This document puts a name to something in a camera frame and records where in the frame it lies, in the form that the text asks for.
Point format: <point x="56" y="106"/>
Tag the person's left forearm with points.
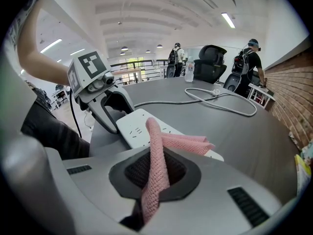
<point x="36" y="53"/>

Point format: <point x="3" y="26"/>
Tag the pink mesh cloth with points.
<point x="156" y="170"/>

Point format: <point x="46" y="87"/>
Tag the clear plastic water bottle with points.
<point x="189" y="70"/>

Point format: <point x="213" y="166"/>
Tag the person's patterned sleeve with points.
<point x="17" y="28"/>

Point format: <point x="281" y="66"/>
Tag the colourful packets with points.
<point x="304" y="165"/>

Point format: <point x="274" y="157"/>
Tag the black swivel chair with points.
<point x="170" y="72"/>
<point x="232" y="82"/>

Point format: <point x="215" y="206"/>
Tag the black metal railing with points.
<point x="137" y="65"/>

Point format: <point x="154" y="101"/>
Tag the person's dark trousers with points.
<point x="51" y="133"/>

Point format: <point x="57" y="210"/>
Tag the large black office chair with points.
<point x="210" y="65"/>

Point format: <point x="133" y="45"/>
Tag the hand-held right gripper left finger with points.
<point x="93" y="187"/>

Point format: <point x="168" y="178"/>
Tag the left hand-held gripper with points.
<point x="90" y="67"/>

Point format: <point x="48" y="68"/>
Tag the white power strip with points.
<point x="133" y="128"/>

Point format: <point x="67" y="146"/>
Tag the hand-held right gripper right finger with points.
<point x="210" y="192"/>

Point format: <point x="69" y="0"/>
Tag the white desk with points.
<point x="60" y="94"/>

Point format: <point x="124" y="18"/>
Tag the long ceiling light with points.
<point x="77" y="52"/>
<point x="51" y="45"/>
<point x="228" y="20"/>

